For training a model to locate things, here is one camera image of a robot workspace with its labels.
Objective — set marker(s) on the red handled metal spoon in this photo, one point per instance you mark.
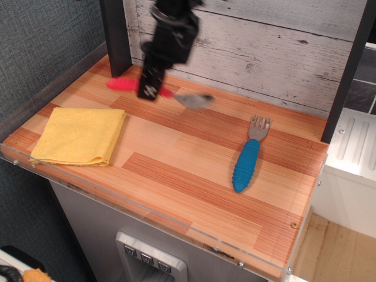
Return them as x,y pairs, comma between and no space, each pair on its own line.
190,101

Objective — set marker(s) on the dark right shelf post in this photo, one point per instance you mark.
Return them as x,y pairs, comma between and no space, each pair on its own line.
358,46

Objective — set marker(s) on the dark left shelf post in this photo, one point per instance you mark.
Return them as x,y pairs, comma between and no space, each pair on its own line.
117,40

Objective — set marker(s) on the clear acrylic table edge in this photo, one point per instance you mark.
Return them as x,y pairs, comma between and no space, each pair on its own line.
209,215

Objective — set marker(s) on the yellow folded cloth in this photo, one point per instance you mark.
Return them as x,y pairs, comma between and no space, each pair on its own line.
79,137

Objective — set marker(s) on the white toy sink unit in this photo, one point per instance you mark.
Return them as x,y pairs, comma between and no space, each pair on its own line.
345,191

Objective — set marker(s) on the dark shelf post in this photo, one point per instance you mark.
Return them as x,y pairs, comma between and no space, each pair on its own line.
117,40
358,46

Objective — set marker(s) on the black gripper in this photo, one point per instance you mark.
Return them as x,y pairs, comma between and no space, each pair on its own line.
171,44

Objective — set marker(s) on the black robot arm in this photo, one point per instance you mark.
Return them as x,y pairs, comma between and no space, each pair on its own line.
172,11

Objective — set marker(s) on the blue handled metal fork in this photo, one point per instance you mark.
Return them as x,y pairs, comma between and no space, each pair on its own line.
246,163

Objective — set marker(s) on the silver control panel with buttons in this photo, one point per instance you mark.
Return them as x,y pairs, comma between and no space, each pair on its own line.
143,262

